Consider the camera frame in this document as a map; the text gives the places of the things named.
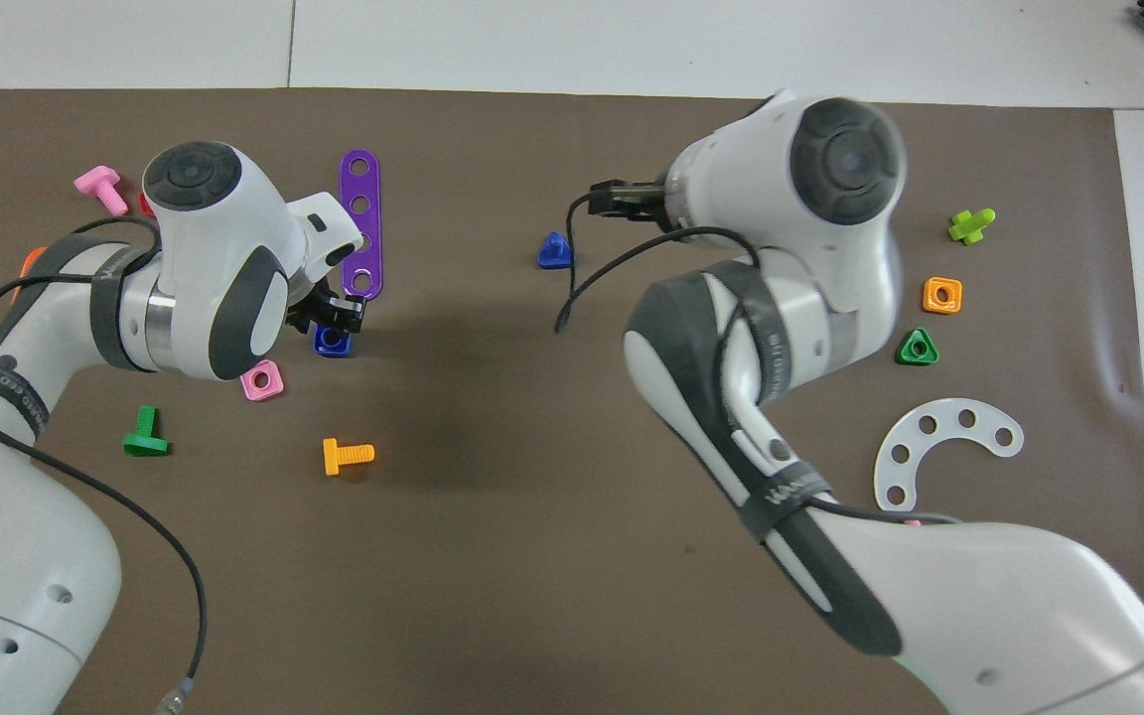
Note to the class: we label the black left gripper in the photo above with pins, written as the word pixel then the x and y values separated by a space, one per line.
pixel 309 310

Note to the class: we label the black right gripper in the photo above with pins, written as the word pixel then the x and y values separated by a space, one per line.
pixel 646 199

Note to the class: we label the dark blue square nut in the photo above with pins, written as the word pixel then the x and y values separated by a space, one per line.
pixel 326 348

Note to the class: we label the blue plastic screw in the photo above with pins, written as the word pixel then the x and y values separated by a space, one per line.
pixel 552 253

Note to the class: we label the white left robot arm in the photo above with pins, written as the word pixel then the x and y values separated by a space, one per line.
pixel 205 258

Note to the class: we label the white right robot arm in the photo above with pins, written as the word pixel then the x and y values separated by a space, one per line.
pixel 810 248

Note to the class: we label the pink square nut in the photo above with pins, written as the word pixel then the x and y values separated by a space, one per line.
pixel 252 389

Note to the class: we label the purple four-hole plate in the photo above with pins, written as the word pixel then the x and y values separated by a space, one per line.
pixel 360 189

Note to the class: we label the orange plastic screw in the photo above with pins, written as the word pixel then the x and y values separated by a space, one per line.
pixel 344 457

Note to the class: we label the red hex nut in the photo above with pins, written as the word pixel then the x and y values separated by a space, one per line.
pixel 147 205

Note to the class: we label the green plastic screw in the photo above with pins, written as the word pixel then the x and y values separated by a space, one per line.
pixel 145 437

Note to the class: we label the orange heart plate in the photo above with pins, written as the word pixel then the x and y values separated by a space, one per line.
pixel 32 262

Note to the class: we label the brown table mat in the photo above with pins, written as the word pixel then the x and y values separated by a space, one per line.
pixel 493 596

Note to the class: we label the green triangle nut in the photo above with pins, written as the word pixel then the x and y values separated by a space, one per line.
pixel 906 354

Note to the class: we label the orange square nut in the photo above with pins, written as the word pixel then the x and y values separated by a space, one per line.
pixel 929 304

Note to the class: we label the lime green cross screw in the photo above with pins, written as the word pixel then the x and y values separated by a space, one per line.
pixel 969 226

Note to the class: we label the white curved hole plate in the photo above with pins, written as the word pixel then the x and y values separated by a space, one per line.
pixel 892 442

